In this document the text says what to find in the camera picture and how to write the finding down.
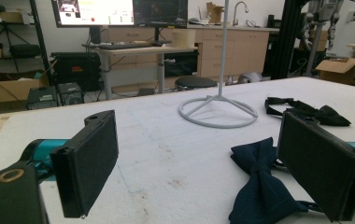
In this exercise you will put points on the grey robot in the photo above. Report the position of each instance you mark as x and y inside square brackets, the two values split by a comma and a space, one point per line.
[322, 12]

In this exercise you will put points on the black computer tower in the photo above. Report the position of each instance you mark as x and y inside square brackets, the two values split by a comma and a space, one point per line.
[76, 70]

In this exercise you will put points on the black round stool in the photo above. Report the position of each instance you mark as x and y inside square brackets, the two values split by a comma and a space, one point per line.
[195, 82]

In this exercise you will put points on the black keyboard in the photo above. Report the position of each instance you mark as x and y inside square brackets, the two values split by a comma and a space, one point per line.
[125, 46]

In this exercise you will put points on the metal faucet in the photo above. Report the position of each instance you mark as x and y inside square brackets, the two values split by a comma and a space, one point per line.
[235, 14]

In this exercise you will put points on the bright computer monitor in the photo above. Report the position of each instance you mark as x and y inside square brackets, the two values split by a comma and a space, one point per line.
[97, 12]

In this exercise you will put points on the large printed cardboard box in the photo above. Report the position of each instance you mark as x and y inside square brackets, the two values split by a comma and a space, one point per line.
[353, 70]

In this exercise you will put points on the dark computer monitor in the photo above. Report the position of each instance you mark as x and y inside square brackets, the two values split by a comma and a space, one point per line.
[160, 12]

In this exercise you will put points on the wooden cabinet row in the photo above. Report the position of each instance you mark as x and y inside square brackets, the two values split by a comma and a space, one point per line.
[244, 49]

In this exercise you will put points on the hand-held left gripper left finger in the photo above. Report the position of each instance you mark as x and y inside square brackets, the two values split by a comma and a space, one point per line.
[87, 165]

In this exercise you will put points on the black bow tie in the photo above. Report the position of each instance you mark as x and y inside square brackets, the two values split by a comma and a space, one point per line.
[328, 116]

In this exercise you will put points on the black metal shelf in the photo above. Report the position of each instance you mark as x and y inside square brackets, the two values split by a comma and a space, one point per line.
[38, 34]

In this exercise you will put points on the black metal frame post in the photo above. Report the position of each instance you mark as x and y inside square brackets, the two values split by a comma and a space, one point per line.
[287, 40]

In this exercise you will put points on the small open cardboard box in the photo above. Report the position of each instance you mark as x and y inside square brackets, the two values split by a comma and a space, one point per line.
[214, 13]

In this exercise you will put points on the black bag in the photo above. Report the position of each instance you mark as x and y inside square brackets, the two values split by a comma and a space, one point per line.
[25, 50]

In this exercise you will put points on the light wooden desk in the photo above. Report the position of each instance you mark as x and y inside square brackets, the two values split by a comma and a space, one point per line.
[141, 50]

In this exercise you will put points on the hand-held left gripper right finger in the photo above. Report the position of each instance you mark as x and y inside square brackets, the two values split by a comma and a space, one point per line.
[319, 168]

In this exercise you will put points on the wide open cardboard box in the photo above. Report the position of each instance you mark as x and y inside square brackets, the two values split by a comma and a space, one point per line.
[7, 90]

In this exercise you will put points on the white foam board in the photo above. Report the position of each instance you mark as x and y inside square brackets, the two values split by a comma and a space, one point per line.
[166, 140]

